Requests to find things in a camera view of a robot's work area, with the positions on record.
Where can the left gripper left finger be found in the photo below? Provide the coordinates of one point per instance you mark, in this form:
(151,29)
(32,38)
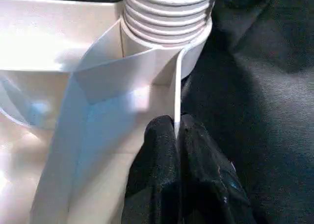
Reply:
(152,177)

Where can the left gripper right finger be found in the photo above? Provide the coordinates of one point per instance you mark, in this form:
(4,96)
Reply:
(206,182)

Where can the white plastic table top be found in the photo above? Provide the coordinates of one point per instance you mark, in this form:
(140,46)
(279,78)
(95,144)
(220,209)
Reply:
(98,99)

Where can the white plastic table leg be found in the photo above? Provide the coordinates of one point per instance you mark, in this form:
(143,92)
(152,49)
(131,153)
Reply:
(169,18)

